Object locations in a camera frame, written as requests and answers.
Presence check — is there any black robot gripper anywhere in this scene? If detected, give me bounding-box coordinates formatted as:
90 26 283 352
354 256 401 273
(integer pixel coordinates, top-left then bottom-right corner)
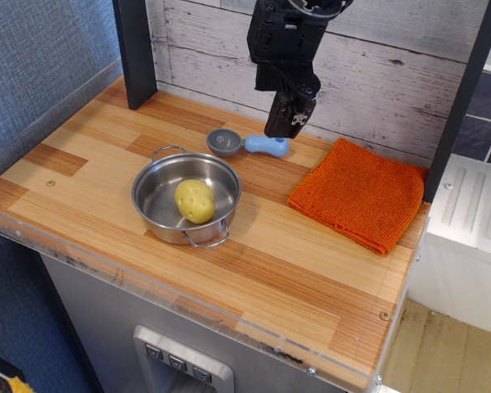
247 1 327 138

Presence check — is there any grey and blue spoon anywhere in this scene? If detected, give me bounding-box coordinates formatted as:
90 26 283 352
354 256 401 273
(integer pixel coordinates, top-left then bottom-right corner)
206 129 290 158

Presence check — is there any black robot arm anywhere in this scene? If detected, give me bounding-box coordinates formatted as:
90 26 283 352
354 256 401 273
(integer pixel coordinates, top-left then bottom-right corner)
247 0 351 138

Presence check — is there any clear acrylic counter edge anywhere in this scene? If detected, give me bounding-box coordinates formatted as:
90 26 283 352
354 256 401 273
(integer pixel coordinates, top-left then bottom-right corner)
0 196 429 392

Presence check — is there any orange knitted cloth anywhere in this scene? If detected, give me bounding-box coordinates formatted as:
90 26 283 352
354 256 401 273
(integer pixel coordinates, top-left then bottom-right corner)
288 138 428 255

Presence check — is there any yellow toy potato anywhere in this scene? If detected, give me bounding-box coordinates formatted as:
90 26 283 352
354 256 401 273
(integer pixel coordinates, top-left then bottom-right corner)
174 179 215 224

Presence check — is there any stainless steel pot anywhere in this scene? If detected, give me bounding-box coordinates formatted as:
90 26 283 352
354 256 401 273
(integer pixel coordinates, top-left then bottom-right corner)
132 146 241 248

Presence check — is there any white grooved side cabinet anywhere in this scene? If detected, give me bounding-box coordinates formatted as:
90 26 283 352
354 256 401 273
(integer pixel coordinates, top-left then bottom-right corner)
408 155 491 332

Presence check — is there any silver dispenser panel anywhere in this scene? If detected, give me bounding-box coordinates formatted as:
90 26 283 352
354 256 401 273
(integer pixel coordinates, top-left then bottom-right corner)
133 325 235 392

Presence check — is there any yellow and black object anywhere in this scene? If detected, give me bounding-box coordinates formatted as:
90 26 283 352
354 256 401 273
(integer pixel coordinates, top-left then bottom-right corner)
0 373 34 393

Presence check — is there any dark grey left post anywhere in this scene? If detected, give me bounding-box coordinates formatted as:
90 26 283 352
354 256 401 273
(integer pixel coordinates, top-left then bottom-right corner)
112 0 157 110

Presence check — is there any dark grey post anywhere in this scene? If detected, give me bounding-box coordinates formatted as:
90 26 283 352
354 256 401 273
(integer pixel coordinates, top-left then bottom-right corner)
112 0 157 110
423 0 491 203

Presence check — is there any dark grey right post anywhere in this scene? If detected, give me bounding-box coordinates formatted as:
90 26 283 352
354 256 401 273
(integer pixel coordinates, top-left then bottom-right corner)
423 0 491 203

